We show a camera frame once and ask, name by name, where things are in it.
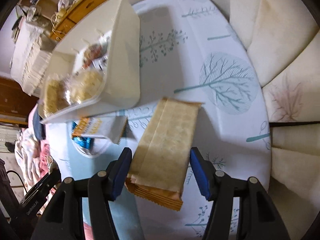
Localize blue white red snack packet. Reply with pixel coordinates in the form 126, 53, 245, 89
71, 121, 94, 155

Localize orange white snack packet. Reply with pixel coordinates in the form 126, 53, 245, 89
72, 116, 127, 144

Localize tan soda cracker pack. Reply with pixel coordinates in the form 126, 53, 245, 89
125, 98, 201, 211

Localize clear pack pale cookies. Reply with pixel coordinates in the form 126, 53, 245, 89
65, 68, 105, 105

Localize clear pack mixed nuts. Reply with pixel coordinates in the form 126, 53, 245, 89
82, 43, 104, 69

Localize clear pack yellow puffed snacks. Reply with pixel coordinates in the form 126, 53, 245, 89
43, 79, 69, 117

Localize brown chocolate wafer packet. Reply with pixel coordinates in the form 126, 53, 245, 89
89, 55, 108, 73

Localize floral white bedding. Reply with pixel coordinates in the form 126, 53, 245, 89
14, 128, 50, 186

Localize navy folded garment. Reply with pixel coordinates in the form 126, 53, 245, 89
33, 106, 46, 141

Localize white plastic storage bin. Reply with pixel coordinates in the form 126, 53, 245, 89
39, 0, 140, 124

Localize lace covered cabinet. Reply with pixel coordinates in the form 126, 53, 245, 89
10, 18, 56, 97

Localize blue patterned tablecloth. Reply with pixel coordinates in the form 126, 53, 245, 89
46, 0, 271, 187

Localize wooden desk with drawers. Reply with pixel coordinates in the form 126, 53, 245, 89
48, 0, 158, 42

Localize black cable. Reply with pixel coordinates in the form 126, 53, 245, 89
6, 169, 28, 193

